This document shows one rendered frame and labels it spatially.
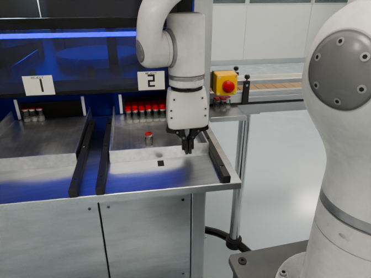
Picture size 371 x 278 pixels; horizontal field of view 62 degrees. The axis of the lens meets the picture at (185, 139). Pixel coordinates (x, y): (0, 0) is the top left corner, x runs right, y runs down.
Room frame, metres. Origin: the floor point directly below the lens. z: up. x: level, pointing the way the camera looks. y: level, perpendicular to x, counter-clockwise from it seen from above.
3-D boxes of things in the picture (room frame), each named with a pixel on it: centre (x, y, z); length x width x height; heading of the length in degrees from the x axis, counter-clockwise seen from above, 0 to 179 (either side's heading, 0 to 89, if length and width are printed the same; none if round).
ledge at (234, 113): (1.08, -0.14, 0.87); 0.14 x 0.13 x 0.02; 9
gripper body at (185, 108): (0.71, 0.00, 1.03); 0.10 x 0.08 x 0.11; 99
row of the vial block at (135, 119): (0.96, 0.11, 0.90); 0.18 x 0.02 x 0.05; 100
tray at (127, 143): (0.88, 0.10, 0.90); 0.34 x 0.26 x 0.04; 10
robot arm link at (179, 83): (0.71, 0.00, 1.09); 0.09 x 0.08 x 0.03; 99
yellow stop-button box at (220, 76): (1.03, -0.13, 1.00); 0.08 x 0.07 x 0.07; 9
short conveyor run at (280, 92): (1.22, -0.39, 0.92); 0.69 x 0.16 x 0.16; 99
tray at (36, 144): (0.82, 0.43, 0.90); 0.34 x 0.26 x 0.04; 9
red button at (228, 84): (0.99, -0.14, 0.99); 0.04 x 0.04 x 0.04; 9
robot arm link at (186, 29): (0.71, 0.00, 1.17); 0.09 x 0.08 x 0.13; 119
